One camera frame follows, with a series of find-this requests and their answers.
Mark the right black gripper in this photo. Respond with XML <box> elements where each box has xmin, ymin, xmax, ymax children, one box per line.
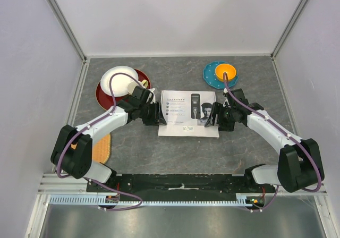
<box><xmin>205</xmin><ymin>101</ymin><xmax>236</xmax><ymax>132</ymax></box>

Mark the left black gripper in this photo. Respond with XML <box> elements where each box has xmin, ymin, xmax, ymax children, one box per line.
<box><xmin>139</xmin><ymin>101</ymin><xmax>167</xmax><ymax>126</ymax></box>

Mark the white clipper kit box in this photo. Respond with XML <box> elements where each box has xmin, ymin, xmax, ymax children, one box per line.
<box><xmin>158</xmin><ymin>90</ymin><xmax>219</xmax><ymax>138</ymax></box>

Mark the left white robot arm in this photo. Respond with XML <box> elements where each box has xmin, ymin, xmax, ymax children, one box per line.
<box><xmin>50</xmin><ymin>86</ymin><xmax>166</xmax><ymax>192</ymax></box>

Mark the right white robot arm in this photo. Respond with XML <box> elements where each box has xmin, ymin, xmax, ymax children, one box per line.
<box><xmin>205</xmin><ymin>89</ymin><xmax>325</xmax><ymax>193</ymax></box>

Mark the pale yellow mug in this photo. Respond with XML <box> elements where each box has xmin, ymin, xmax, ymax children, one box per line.
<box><xmin>127</xmin><ymin>80</ymin><xmax>149</xmax><ymax>95</ymax></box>

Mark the teal scalloped plate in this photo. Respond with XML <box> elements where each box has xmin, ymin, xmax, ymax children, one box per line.
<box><xmin>203</xmin><ymin>61</ymin><xmax>239</xmax><ymax>90</ymax></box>

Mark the white paper plate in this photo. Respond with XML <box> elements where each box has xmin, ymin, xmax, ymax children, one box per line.
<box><xmin>100</xmin><ymin>66</ymin><xmax>138</xmax><ymax>97</ymax></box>

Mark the orange bowl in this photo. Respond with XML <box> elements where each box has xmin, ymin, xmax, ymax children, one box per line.
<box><xmin>215</xmin><ymin>63</ymin><xmax>237</xmax><ymax>82</ymax></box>

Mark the dark red round tray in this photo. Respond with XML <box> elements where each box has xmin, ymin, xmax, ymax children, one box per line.
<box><xmin>96</xmin><ymin>69</ymin><xmax>151</xmax><ymax>110</ymax></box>

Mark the woven bamboo tray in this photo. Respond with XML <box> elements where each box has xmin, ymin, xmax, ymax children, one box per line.
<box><xmin>92</xmin><ymin>133</ymin><xmax>111</xmax><ymax>164</ymax></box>

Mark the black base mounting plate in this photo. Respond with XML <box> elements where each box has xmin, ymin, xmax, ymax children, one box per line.
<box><xmin>86</xmin><ymin>173</ymin><xmax>274</xmax><ymax>201</ymax></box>

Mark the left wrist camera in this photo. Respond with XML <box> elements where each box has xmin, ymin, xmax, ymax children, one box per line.
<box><xmin>147</xmin><ymin>88</ymin><xmax>156</xmax><ymax>104</ymax></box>

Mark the slotted cable duct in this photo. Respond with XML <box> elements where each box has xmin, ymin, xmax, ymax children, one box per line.
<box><xmin>49</xmin><ymin>194</ymin><xmax>253</xmax><ymax>207</ymax></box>

